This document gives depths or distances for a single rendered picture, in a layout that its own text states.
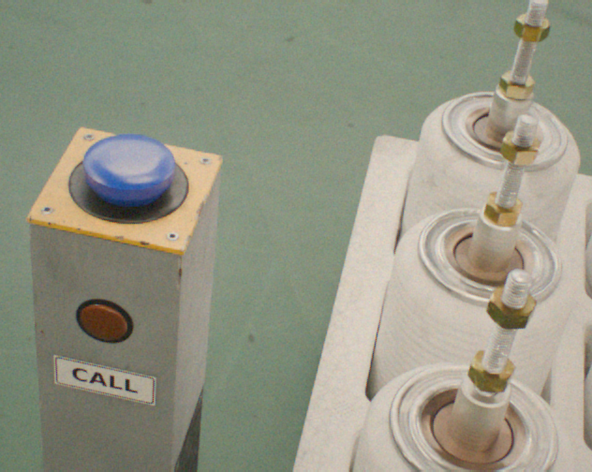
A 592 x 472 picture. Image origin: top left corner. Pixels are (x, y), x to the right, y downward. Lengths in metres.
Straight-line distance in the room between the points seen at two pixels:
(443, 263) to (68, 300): 0.19
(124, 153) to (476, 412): 0.19
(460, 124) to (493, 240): 0.13
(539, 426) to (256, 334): 0.40
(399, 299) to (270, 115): 0.54
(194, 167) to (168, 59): 0.66
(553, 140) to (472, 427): 0.25
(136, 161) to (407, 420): 0.16
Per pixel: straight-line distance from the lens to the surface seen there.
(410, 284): 0.60
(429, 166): 0.70
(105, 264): 0.52
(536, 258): 0.62
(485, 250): 0.60
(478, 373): 0.50
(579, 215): 0.78
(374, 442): 0.52
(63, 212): 0.52
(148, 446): 0.60
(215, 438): 0.84
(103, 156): 0.52
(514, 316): 0.47
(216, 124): 1.11
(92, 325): 0.54
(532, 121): 0.56
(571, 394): 0.66
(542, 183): 0.69
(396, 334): 0.63
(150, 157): 0.52
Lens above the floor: 0.65
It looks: 41 degrees down
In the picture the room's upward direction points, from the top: 8 degrees clockwise
